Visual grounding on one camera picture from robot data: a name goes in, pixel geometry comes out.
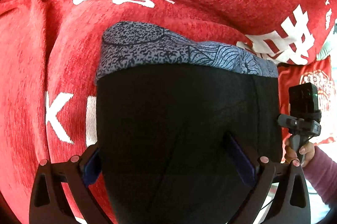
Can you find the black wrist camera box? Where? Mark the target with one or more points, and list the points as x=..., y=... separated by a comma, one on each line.
x=303, y=99

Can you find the red blanket white characters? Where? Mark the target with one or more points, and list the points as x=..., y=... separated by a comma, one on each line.
x=50, y=53

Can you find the black pants patterned waistband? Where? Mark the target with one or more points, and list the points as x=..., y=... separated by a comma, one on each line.
x=166, y=110

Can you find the red embroidered cushion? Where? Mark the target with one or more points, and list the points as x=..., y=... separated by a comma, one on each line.
x=318, y=73

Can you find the purple right sleeve forearm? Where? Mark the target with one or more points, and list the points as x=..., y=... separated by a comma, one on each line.
x=321, y=173

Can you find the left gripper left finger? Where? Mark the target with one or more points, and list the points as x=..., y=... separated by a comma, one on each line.
x=48, y=202

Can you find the person's right hand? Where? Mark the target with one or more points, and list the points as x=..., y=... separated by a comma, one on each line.
x=307, y=151

